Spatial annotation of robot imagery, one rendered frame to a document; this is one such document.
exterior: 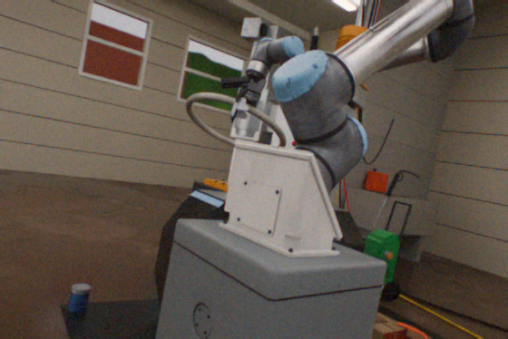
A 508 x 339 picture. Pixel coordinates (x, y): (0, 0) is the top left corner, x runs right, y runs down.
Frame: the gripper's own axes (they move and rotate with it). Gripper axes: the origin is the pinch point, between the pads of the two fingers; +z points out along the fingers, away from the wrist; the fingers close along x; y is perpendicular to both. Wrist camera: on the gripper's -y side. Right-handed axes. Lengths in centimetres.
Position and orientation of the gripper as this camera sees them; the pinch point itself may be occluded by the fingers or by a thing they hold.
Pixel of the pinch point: (231, 116)
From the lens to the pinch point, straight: 154.0
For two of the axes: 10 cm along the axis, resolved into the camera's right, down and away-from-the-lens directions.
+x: -0.7, 2.7, 9.6
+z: -3.7, 8.9, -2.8
